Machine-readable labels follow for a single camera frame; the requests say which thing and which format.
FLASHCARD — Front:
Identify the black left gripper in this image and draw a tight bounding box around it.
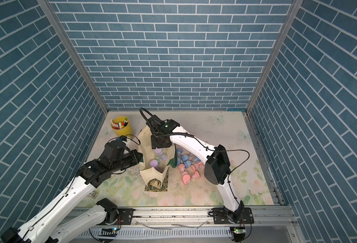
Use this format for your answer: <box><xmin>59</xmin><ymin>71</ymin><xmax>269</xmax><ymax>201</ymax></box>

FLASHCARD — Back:
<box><xmin>111</xmin><ymin>149</ymin><xmax>145</xmax><ymax>173</ymax></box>

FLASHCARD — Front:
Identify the cream canvas tote bag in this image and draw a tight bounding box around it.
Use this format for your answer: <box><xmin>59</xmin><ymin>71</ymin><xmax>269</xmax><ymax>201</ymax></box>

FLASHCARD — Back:
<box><xmin>138</xmin><ymin>127</ymin><xmax>177</xmax><ymax>192</ymax></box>

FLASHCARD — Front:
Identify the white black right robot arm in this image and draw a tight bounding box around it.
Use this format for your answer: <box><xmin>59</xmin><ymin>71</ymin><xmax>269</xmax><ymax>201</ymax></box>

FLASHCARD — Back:
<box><xmin>140</xmin><ymin>107</ymin><xmax>254</xmax><ymax>224</ymax></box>

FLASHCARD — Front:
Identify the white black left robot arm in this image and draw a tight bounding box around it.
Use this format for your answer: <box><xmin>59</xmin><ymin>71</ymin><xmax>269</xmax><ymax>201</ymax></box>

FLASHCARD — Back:
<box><xmin>1</xmin><ymin>136</ymin><xmax>143</xmax><ymax>243</ymax></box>

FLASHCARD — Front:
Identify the blue hourglass left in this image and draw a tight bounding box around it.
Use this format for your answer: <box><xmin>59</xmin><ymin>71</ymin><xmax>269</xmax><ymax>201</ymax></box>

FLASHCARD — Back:
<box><xmin>176</xmin><ymin>148</ymin><xmax>192</xmax><ymax>168</ymax></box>

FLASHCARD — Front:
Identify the blue hourglass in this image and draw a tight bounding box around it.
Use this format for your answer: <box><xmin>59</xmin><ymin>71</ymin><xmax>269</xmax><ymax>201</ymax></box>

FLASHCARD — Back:
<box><xmin>190</xmin><ymin>153</ymin><xmax>201</xmax><ymax>164</ymax></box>
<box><xmin>176</xmin><ymin>148</ymin><xmax>192</xmax><ymax>168</ymax></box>

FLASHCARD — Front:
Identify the blue hourglass right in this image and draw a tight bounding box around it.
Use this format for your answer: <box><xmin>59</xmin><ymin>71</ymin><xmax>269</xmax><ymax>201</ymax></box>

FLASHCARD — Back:
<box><xmin>190</xmin><ymin>153</ymin><xmax>201</xmax><ymax>164</ymax></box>

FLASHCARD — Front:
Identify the pink hourglass front right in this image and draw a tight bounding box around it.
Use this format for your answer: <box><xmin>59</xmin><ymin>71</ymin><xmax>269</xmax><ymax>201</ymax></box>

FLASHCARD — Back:
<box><xmin>189</xmin><ymin>165</ymin><xmax>201</xmax><ymax>180</ymax></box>

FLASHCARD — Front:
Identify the yellow cup with markers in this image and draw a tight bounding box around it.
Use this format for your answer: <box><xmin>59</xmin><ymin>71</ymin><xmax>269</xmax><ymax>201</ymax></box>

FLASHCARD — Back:
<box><xmin>110</xmin><ymin>116</ymin><xmax>133</xmax><ymax>137</ymax></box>

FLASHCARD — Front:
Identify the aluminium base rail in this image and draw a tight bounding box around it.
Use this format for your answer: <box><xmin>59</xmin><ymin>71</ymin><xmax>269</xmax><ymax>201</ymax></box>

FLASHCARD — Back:
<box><xmin>74</xmin><ymin>206</ymin><xmax>305</xmax><ymax>243</ymax></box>

